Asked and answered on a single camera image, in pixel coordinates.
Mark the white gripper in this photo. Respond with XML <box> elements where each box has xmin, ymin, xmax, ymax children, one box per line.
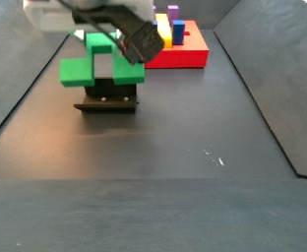
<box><xmin>24</xmin><ymin>0</ymin><xmax>154</xmax><ymax>32</ymax></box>

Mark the green bridge-shaped block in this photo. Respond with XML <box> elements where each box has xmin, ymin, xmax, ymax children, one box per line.
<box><xmin>59</xmin><ymin>32</ymin><xmax>144</xmax><ymax>87</ymax></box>

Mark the red base board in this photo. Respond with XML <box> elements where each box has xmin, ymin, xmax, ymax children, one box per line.
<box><xmin>146</xmin><ymin>20</ymin><xmax>210</xmax><ymax>69</ymax></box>

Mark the right purple block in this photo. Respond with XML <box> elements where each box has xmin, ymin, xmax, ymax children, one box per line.
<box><xmin>152</xmin><ymin>5</ymin><xmax>156</xmax><ymax>21</ymax></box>

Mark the purple block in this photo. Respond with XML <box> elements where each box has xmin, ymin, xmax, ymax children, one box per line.
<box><xmin>169</xmin><ymin>5</ymin><xmax>179</xmax><ymax>24</ymax></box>
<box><xmin>152</xmin><ymin>5</ymin><xmax>156</xmax><ymax>21</ymax></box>

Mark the yellow long bar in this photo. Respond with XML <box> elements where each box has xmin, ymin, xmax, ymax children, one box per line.
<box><xmin>155</xmin><ymin>13</ymin><xmax>174</xmax><ymax>48</ymax></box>

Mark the left purple block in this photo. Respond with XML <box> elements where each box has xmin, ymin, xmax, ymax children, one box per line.
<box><xmin>169</xmin><ymin>5</ymin><xmax>179</xmax><ymax>24</ymax></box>

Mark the left dark blue block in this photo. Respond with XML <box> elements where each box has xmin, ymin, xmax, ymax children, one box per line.
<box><xmin>173</xmin><ymin>20</ymin><xmax>186</xmax><ymax>45</ymax></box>

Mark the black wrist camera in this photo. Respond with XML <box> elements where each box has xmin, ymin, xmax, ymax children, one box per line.
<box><xmin>72</xmin><ymin>5</ymin><xmax>164</xmax><ymax>64</ymax></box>

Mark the black fixture bracket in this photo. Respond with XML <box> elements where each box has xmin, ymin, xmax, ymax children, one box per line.
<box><xmin>75</xmin><ymin>78</ymin><xmax>138</xmax><ymax>112</ymax></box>

